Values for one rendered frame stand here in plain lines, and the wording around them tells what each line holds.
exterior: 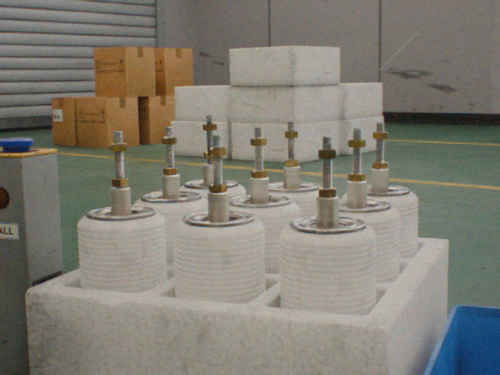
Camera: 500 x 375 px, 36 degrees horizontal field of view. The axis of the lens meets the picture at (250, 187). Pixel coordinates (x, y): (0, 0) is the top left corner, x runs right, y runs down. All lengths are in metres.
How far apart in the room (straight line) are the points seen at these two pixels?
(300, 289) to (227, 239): 0.09
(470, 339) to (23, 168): 0.57
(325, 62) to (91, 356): 3.04
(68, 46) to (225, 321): 6.26
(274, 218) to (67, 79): 6.07
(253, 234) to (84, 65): 6.27
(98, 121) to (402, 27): 2.97
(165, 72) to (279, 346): 4.28
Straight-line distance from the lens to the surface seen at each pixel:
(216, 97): 3.87
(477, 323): 0.97
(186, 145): 4.00
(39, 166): 0.96
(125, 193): 0.84
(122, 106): 4.66
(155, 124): 4.84
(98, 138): 4.67
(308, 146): 3.63
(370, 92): 4.10
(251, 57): 3.69
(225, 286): 0.77
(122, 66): 4.71
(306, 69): 3.61
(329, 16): 7.00
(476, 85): 6.31
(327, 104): 3.78
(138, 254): 0.82
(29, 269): 0.96
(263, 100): 3.66
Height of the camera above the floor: 0.40
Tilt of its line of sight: 8 degrees down
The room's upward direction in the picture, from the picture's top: 1 degrees counter-clockwise
